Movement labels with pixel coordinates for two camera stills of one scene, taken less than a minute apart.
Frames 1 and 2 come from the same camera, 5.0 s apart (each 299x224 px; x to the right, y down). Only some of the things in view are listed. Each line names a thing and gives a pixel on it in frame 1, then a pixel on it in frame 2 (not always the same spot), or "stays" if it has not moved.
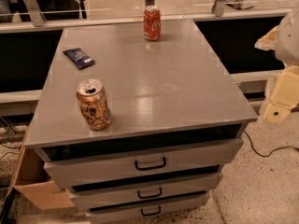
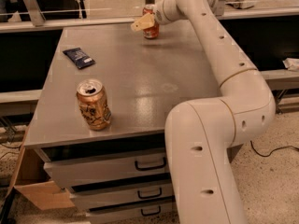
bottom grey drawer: (115, 212) stays
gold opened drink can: (94, 104) stays
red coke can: (151, 23) stays
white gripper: (290, 41) -> (161, 15)
